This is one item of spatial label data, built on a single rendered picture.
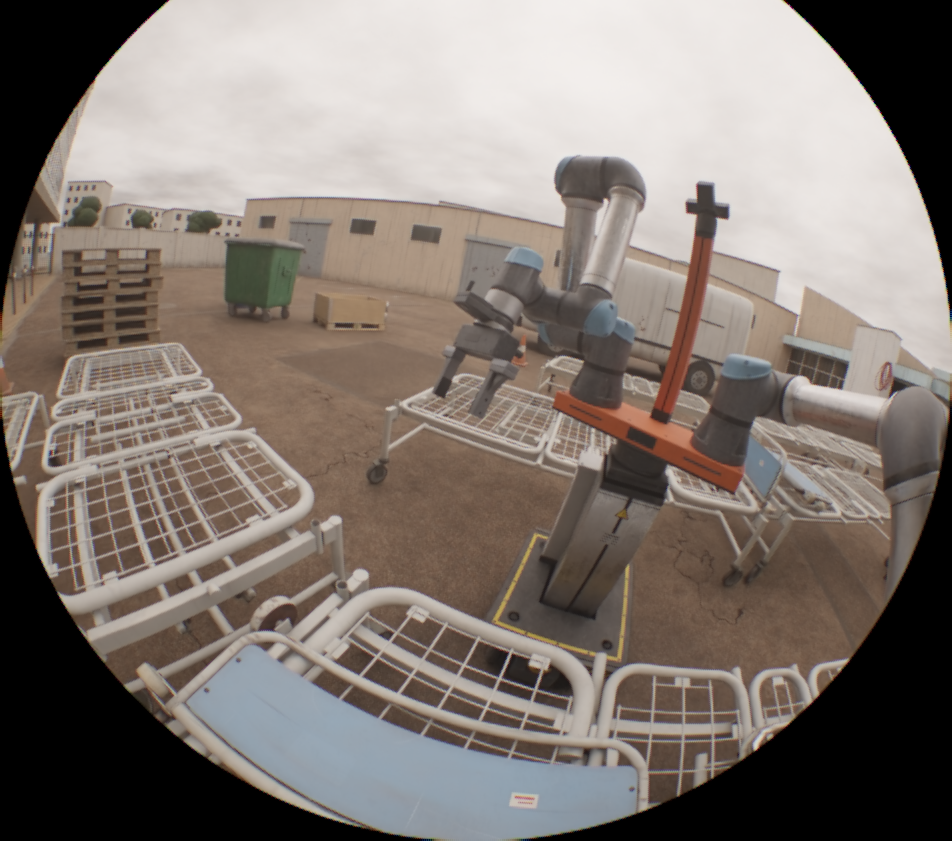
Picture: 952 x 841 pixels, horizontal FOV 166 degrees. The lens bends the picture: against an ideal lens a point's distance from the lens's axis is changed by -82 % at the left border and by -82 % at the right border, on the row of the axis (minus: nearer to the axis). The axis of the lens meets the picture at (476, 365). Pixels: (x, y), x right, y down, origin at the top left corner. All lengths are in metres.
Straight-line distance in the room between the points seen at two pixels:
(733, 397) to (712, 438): 0.10
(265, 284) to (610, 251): 5.50
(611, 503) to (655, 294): 6.61
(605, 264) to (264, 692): 0.99
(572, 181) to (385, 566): 1.50
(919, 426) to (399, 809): 0.80
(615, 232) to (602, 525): 0.70
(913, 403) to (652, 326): 6.89
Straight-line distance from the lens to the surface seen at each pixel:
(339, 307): 5.79
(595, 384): 0.84
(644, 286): 7.23
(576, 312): 0.65
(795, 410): 0.81
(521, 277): 0.62
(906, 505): 0.52
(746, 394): 0.76
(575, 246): 0.87
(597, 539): 0.92
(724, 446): 0.77
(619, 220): 0.76
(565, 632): 1.08
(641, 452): 0.81
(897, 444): 0.52
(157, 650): 1.39
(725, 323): 7.96
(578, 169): 0.88
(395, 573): 1.45
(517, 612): 1.07
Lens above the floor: 1.14
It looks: 14 degrees down
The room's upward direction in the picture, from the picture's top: 12 degrees clockwise
